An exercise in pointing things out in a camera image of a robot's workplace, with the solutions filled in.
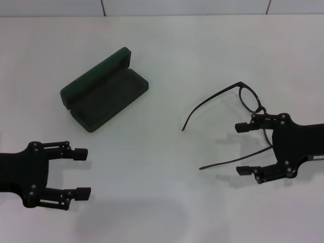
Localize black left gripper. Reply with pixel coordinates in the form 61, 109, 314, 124
0, 141, 92, 211

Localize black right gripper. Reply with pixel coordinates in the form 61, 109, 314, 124
234, 113, 324, 184

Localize black glasses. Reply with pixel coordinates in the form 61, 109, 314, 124
181, 81, 275, 171

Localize green glasses case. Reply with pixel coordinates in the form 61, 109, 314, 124
59, 47, 149, 133

